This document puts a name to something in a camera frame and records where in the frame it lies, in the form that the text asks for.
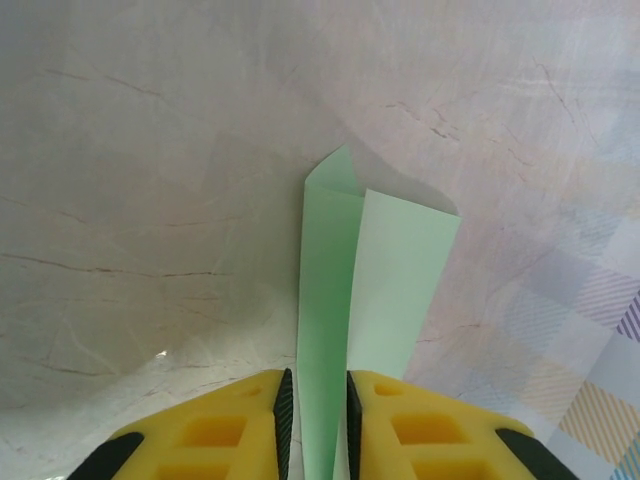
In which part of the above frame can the light green paper sheet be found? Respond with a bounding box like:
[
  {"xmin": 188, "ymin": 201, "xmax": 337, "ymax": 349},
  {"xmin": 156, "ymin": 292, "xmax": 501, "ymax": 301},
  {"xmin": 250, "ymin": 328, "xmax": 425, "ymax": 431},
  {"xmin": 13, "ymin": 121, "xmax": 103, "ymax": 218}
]
[{"xmin": 297, "ymin": 143, "xmax": 464, "ymax": 480}]

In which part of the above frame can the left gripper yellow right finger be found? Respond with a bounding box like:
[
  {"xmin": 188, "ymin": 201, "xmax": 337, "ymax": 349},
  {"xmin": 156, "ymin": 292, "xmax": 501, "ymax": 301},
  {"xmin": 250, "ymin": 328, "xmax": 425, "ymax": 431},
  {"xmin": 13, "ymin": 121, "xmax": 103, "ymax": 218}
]
[{"xmin": 344, "ymin": 369, "xmax": 581, "ymax": 480}]

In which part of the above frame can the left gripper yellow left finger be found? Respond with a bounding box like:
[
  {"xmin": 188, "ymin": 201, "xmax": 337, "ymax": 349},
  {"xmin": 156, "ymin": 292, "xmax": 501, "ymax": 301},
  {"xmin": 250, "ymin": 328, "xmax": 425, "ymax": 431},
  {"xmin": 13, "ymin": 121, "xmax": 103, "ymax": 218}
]
[{"xmin": 64, "ymin": 368, "xmax": 295, "ymax": 480}]

